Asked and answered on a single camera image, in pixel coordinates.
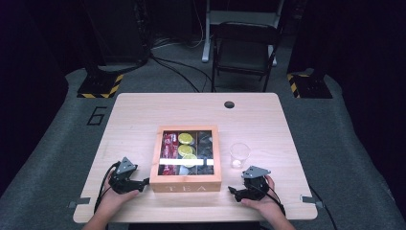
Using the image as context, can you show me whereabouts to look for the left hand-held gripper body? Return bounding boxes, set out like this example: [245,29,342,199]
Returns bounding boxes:
[108,156,139,195]

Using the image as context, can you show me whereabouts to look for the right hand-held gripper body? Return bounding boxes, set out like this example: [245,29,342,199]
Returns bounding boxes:
[240,165,272,202]

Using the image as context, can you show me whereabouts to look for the wooden tea box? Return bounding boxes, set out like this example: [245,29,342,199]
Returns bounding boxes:
[148,125,223,194]

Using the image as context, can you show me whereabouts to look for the person's right hand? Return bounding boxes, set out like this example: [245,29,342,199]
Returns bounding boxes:
[239,174,285,220]

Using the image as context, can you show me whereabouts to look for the person's left hand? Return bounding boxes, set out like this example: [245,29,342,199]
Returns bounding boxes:
[95,169,141,219]

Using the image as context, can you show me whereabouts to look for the clear plastic cup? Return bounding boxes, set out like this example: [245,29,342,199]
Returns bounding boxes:
[229,142,252,170]

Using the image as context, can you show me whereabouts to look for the red tea packets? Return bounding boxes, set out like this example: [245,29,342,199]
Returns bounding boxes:
[162,130,180,176]

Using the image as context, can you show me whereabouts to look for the grey tape strip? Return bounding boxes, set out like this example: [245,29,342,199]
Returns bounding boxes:
[67,196,92,209]
[301,195,324,209]

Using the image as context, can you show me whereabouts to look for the yellow round tea packet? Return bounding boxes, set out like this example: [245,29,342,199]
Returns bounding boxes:
[177,144,196,158]
[177,132,194,146]
[181,152,198,169]

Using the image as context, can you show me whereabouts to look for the dark tea packets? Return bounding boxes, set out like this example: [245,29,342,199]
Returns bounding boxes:
[196,130,214,175]

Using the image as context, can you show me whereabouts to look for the black yellow striped stand base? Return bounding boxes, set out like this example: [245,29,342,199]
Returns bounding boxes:
[76,65,124,100]
[286,70,333,100]

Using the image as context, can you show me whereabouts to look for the black folding chair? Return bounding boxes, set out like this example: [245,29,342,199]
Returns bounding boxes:
[210,21,282,93]

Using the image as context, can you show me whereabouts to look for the black equipment rack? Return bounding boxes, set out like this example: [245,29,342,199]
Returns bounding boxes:
[79,0,151,67]

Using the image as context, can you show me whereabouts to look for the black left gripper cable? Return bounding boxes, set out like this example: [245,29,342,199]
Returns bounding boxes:
[93,161,122,215]

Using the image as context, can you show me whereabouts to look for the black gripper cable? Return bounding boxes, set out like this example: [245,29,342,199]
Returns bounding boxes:
[93,161,122,215]
[267,186,287,217]

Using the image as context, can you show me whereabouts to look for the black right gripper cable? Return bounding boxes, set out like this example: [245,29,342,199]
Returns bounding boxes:
[267,186,287,217]

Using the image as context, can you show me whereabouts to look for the thin black table cable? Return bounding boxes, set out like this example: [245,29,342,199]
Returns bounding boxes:
[308,184,340,230]

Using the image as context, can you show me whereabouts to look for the black floor cable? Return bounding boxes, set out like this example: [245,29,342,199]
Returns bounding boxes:
[148,52,214,94]

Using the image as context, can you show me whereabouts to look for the white floor cable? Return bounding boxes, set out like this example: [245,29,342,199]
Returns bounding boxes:
[150,0,206,50]

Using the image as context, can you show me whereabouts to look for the white desk frame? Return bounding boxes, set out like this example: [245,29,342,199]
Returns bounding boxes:
[201,0,285,67]

